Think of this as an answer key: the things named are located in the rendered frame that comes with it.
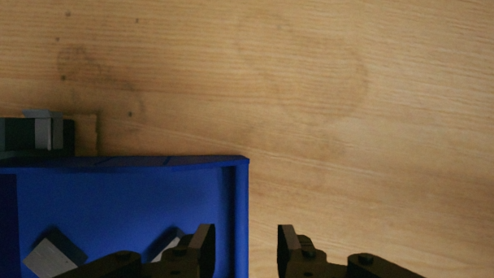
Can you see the blue bin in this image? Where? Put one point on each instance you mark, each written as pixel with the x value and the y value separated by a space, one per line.
pixel 112 204

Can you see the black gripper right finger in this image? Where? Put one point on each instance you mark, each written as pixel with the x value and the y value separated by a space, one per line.
pixel 309 262

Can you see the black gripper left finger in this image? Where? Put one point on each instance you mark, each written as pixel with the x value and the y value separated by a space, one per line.
pixel 195 261

